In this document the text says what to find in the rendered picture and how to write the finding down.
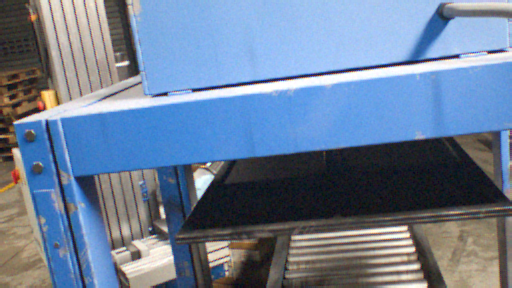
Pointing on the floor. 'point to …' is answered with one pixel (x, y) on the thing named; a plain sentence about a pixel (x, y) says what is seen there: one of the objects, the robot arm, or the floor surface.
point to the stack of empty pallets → (10, 99)
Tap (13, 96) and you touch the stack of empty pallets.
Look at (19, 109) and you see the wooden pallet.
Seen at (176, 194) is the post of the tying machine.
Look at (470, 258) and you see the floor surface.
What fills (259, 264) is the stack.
